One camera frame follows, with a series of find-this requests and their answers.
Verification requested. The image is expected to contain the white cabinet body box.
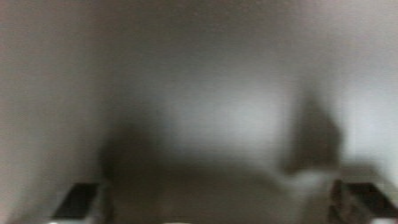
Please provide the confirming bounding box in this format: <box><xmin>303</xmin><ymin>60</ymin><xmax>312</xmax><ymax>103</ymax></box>
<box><xmin>0</xmin><ymin>0</ymin><xmax>398</xmax><ymax>224</ymax></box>

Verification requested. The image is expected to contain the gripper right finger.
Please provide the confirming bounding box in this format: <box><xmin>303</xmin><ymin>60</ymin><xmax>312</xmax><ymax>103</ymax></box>
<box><xmin>330</xmin><ymin>180</ymin><xmax>398</xmax><ymax>224</ymax></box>

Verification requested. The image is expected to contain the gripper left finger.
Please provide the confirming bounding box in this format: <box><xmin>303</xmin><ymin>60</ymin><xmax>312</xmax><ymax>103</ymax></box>
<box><xmin>51</xmin><ymin>183</ymin><xmax>99</xmax><ymax>224</ymax></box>

